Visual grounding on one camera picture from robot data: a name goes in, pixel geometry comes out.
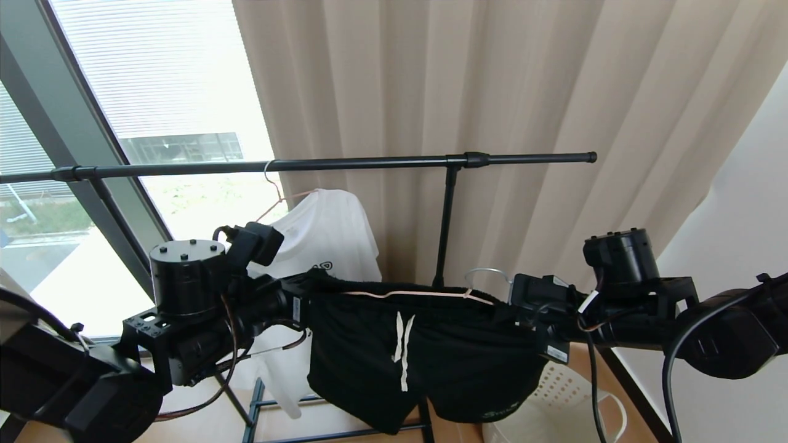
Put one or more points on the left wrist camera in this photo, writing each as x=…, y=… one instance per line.
x=258, y=243

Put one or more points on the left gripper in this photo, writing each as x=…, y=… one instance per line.
x=277, y=304

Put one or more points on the window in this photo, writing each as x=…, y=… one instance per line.
x=172, y=74

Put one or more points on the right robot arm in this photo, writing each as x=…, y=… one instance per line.
x=622, y=258

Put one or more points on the beige curtain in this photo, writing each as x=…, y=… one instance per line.
x=462, y=74

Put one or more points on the pink clothes hanger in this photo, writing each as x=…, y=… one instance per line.
x=418, y=293
x=275, y=197

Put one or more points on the white laundry basket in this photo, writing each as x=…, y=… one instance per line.
x=572, y=406

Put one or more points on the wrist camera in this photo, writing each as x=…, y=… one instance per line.
x=542, y=289
x=258, y=243

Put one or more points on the black garment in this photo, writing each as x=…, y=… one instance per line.
x=468, y=363

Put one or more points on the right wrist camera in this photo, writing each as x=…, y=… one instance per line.
x=542, y=289

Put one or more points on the white printed t-shirt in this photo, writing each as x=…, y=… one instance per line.
x=332, y=240

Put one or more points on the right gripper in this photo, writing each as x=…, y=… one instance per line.
x=563, y=326

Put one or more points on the black clothes rack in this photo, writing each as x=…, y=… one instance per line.
x=338, y=164

